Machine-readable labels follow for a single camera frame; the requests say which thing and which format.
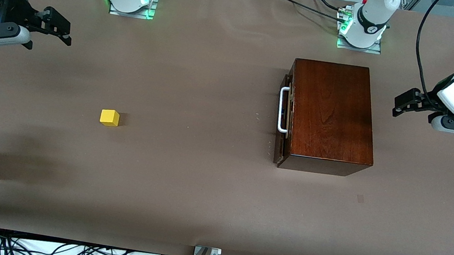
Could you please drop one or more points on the silver metal bracket plate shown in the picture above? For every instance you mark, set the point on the silver metal bracket plate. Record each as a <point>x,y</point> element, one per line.
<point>214,254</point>

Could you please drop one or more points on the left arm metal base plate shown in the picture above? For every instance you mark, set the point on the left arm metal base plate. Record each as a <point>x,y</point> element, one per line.
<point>358,48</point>

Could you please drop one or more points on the yellow cube block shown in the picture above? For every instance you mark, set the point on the yellow cube block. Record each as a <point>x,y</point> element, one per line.
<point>109,117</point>

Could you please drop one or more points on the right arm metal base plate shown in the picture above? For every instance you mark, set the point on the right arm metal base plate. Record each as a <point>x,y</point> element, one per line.
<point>132,13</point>

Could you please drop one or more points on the dark brown wooden cabinet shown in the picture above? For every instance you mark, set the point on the dark brown wooden cabinet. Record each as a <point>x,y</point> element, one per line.
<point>329,114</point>

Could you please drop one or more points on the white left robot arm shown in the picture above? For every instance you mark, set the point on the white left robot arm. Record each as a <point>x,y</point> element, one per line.
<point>373,15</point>

